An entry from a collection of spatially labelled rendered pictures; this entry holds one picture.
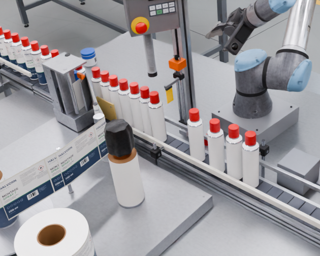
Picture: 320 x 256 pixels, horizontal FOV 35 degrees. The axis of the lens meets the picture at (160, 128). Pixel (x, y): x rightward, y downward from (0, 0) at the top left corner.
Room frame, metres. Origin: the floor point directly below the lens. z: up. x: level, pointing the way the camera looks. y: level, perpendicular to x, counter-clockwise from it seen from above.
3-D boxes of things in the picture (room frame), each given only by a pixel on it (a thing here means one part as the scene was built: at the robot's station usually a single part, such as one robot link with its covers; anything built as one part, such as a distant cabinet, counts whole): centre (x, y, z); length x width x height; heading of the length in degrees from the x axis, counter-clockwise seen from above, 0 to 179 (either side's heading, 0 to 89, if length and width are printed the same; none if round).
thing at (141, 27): (1.51, 0.02, 1.33); 0.04 x 0.03 x 0.04; 97
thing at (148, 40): (1.63, 0.00, 1.18); 0.04 x 0.04 x 0.21
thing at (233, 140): (1.24, -0.22, 0.98); 0.05 x 0.05 x 0.20
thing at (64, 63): (1.70, 0.32, 1.14); 0.14 x 0.11 x 0.01; 42
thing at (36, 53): (2.03, 0.49, 0.98); 0.05 x 0.05 x 0.20
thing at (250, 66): (1.60, -0.36, 1.06); 0.13 x 0.12 x 0.14; 60
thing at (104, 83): (1.69, 0.18, 0.98); 0.05 x 0.05 x 0.20
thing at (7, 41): (2.20, 0.64, 0.98); 0.05 x 0.05 x 0.20
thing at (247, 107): (1.60, -0.36, 0.94); 0.15 x 0.15 x 0.10
